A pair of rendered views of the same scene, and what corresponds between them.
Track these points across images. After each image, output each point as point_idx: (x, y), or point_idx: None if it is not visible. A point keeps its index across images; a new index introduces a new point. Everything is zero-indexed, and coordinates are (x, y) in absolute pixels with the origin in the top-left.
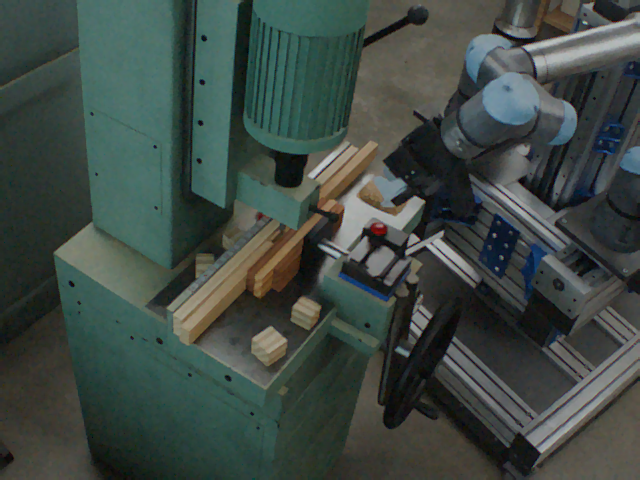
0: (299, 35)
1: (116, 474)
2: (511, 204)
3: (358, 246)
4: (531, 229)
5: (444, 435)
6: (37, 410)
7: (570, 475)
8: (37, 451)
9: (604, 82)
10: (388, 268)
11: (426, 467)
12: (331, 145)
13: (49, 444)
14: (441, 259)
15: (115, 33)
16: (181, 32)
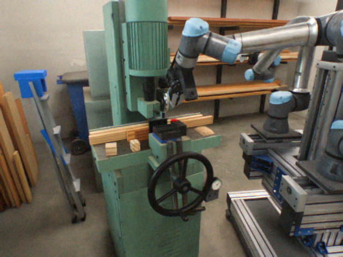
0: (131, 22)
1: (110, 238)
2: (283, 161)
3: (163, 125)
4: (291, 173)
5: None
6: (104, 210)
7: None
8: (93, 221)
9: (328, 94)
10: (166, 130)
11: None
12: (150, 74)
13: (98, 220)
14: (271, 203)
15: (109, 47)
16: (118, 40)
